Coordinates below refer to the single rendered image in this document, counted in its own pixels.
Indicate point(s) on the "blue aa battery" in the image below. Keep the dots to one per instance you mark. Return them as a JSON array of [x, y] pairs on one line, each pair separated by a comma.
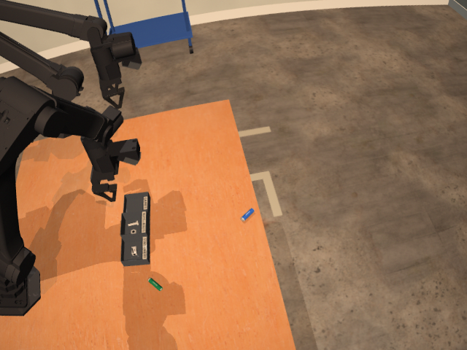
[[243, 218]]

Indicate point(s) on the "dark grey bin rack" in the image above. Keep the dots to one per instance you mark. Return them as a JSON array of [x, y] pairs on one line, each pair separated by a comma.
[[132, 212]]

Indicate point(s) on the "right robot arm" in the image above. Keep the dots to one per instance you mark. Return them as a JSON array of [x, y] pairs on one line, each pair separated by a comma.
[[30, 112]]

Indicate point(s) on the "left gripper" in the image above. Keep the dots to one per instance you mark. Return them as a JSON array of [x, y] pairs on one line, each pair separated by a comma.
[[106, 83]]

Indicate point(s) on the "green aa battery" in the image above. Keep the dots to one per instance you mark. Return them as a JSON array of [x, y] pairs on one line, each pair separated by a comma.
[[155, 284]]

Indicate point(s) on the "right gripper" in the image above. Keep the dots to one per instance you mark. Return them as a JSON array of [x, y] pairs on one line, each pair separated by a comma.
[[96, 177]]

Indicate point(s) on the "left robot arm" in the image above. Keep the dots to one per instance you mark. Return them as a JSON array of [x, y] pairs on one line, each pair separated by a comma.
[[104, 47]]

